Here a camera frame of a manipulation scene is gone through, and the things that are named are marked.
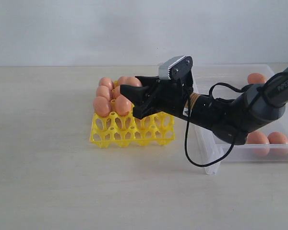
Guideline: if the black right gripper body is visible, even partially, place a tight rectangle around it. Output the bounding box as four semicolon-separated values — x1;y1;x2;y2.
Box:
120;69;199;120

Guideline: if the black camera cable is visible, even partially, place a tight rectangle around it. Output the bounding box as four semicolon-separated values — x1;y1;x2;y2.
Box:
184;82;272;168

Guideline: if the brown egg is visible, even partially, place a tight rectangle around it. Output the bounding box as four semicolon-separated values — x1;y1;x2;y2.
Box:
117;76;128;86
112;85;121;99
246;131;270;157
93;96;111;117
268;132;288;157
98;77;114;90
96;85;112;101
247;73;267;84
125;77;142;87
115;95;132;116

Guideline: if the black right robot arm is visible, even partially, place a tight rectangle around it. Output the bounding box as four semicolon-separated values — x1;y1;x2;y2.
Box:
120;56;288;145

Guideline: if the yellow plastic egg tray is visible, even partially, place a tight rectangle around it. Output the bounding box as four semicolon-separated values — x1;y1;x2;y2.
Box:
89;80;176;149

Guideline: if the clear plastic bin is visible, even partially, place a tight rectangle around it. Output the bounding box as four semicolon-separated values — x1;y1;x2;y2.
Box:
192;63;288;175

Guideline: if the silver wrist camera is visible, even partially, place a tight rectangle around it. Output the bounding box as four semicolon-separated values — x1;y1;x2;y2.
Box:
158;56;193;81

